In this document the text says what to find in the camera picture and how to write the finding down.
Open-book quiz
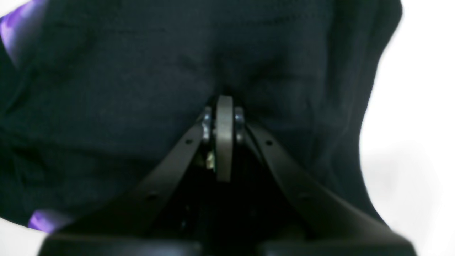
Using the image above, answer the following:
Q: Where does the black T-shirt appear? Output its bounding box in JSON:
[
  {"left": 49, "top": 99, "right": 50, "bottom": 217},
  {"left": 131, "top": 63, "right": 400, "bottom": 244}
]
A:
[{"left": 1, "top": 0, "right": 402, "bottom": 226}]

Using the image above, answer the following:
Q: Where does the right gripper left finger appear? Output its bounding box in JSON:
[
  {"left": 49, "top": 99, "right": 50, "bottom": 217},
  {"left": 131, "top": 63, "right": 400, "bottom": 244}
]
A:
[{"left": 55, "top": 107, "right": 212, "bottom": 235}]

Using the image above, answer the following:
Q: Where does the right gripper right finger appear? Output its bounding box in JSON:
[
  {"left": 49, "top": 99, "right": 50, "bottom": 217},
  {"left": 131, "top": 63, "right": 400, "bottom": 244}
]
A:
[{"left": 234, "top": 107, "right": 409, "bottom": 244}]

